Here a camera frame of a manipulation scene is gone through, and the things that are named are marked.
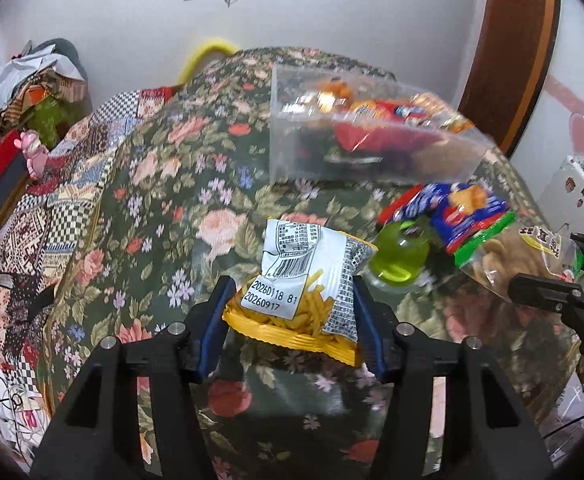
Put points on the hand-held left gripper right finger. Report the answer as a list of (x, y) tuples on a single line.
[(371, 340)]

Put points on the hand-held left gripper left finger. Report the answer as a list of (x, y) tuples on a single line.
[(212, 330)]

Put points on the clear green-edged cake bag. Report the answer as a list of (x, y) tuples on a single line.
[(496, 265)]

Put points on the yellow and white snack packet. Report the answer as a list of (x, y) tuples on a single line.
[(297, 280)]

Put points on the clear plastic storage box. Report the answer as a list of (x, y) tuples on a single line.
[(322, 150)]

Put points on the red chip bag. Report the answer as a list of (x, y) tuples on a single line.
[(396, 120)]

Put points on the green jelly cup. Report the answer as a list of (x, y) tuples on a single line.
[(399, 255)]

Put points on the blue and red snack bag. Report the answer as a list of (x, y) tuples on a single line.
[(456, 212)]

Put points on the dark floral bed cover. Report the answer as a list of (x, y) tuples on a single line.
[(197, 200)]

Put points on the white heart-decorated sliding door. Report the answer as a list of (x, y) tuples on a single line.
[(581, 85)]

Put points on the patchwork checkered quilt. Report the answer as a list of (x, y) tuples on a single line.
[(62, 200)]

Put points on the brown wooden wardrobe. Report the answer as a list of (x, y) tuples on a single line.
[(511, 50)]

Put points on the grey box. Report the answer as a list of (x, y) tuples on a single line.
[(4, 190)]

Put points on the clear orange crisp packet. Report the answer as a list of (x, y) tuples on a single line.
[(334, 92)]

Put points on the pink toy figure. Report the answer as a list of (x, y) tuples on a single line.
[(34, 152)]

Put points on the yellow foam tube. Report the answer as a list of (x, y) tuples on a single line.
[(202, 52)]

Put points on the pile of clothes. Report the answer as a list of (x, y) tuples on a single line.
[(32, 85)]

